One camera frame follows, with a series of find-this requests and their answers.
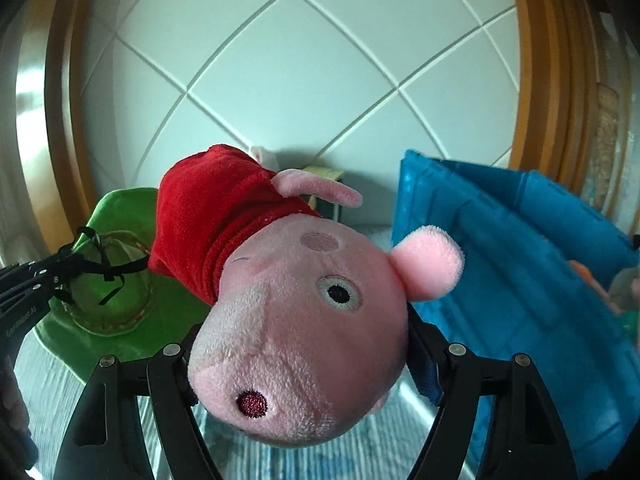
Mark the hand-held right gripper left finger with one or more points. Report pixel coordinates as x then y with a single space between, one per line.
170 375

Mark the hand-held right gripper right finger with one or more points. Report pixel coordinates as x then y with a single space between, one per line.
425 375

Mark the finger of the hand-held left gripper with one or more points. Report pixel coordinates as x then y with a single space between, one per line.
40 277

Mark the green cloth hat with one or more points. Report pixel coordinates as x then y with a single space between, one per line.
125 210

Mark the red-dress pig plush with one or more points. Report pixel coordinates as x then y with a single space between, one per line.
300 320

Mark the blue plastic storage container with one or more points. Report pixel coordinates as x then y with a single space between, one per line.
500 240

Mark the yellow notepad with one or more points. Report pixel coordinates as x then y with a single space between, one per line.
322 172

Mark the rolled patterned carpet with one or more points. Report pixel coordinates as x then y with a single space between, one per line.
606 140

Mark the white quilted headboard panel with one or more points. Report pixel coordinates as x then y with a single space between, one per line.
300 60

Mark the wooden headboard frame pillar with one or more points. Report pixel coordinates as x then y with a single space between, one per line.
65 110
550 85

